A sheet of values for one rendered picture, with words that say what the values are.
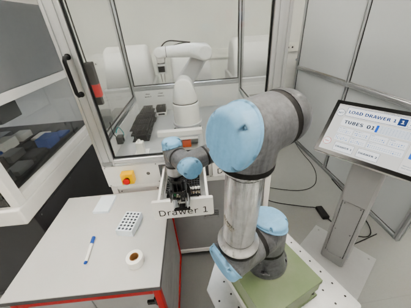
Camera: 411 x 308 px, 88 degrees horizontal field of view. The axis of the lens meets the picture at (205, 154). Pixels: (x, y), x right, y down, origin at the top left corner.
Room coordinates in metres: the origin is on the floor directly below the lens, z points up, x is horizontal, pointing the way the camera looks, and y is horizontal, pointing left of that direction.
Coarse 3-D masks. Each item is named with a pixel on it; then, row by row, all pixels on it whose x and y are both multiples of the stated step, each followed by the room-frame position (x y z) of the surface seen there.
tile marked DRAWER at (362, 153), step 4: (360, 148) 0.91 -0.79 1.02; (356, 152) 0.91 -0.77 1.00; (360, 152) 0.90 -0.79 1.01; (364, 152) 0.89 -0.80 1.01; (368, 152) 0.88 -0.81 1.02; (372, 152) 0.87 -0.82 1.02; (360, 156) 0.89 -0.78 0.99; (364, 156) 0.88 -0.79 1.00; (368, 156) 0.87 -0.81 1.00; (372, 156) 0.86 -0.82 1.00; (376, 156) 0.85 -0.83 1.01; (368, 160) 0.85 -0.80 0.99; (372, 160) 0.85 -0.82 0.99; (376, 160) 0.84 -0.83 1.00
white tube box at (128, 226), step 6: (126, 216) 0.80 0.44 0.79; (132, 216) 0.79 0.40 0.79; (138, 216) 0.78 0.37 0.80; (120, 222) 0.75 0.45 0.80; (126, 222) 0.75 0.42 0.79; (132, 222) 0.74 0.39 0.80; (138, 222) 0.76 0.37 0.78; (120, 228) 0.71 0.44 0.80; (126, 228) 0.71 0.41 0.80; (132, 228) 0.71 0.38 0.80; (120, 234) 0.70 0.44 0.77; (126, 234) 0.69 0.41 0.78; (132, 234) 0.69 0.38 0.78
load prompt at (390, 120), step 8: (352, 112) 1.07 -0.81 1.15; (360, 112) 1.05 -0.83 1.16; (368, 112) 1.02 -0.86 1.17; (376, 112) 1.00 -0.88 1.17; (376, 120) 0.97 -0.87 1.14; (384, 120) 0.95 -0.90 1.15; (392, 120) 0.94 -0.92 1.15; (400, 120) 0.92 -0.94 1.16; (408, 120) 0.90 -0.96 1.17; (408, 128) 0.87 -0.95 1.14
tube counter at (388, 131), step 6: (366, 126) 0.98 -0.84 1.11; (372, 126) 0.96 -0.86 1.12; (378, 126) 0.95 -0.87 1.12; (384, 126) 0.93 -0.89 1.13; (372, 132) 0.94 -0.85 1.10; (378, 132) 0.93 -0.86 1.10; (384, 132) 0.91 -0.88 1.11; (390, 132) 0.90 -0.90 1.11; (396, 132) 0.89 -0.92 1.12; (402, 132) 0.87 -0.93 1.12; (408, 132) 0.86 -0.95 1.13; (402, 138) 0.85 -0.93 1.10; (408, 138) 0.84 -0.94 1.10
